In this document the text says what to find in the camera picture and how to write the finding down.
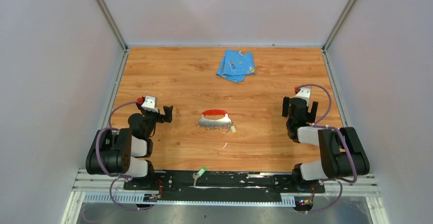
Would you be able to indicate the blue folded cloth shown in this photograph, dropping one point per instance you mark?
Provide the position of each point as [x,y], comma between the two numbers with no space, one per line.
[236,65]

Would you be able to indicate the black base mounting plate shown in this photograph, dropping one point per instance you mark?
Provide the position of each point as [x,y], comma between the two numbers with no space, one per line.
[222,186]

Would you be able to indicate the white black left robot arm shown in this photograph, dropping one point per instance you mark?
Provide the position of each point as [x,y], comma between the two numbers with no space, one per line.
[123,153]

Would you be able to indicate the metal keyring plate with spring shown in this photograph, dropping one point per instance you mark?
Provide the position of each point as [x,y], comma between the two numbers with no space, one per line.
[215,119]

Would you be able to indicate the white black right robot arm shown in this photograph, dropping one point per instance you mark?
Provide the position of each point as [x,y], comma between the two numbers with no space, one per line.
[342,155]

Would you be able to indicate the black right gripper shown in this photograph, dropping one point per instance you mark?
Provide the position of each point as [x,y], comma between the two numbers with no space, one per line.
[311,116]

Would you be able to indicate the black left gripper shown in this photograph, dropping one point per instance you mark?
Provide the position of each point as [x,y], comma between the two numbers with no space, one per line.
[161,118]

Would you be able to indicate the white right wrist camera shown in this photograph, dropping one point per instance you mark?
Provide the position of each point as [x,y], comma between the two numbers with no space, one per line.
[303,93]

